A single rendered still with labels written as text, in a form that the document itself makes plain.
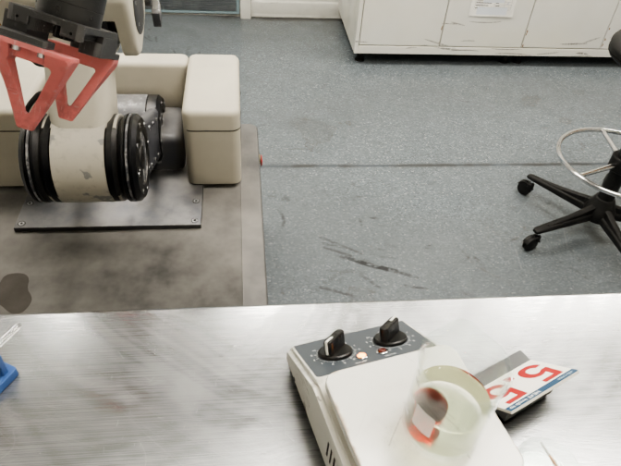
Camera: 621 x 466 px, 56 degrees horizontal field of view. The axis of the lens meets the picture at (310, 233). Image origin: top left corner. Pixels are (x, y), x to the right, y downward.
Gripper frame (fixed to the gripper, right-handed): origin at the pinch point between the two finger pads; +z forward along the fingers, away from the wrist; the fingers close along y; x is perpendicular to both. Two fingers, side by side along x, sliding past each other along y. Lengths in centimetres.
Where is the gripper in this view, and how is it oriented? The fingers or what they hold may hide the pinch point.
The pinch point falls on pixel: (48, 115)
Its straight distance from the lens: 61.8
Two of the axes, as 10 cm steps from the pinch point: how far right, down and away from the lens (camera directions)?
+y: -0.3, -2.7, 9.6
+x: -9.5, -2.9, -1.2
